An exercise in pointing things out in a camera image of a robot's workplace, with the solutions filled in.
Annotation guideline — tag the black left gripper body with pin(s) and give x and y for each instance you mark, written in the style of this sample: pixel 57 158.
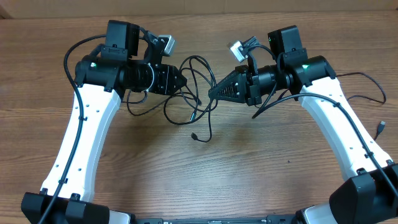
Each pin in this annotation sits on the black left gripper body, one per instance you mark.
pixel 163 79

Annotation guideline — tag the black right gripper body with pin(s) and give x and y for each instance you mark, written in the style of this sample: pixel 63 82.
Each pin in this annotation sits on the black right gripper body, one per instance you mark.
pixel 266 82

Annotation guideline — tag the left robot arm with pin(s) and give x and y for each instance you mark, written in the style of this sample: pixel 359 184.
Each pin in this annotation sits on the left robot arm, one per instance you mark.
pixel 130 58

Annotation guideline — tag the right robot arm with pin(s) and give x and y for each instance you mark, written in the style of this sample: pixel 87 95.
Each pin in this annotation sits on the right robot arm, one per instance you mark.
pixel 369 191

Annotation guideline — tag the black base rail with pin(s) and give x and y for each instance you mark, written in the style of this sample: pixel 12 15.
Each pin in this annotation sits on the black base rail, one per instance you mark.
pixel 214 220

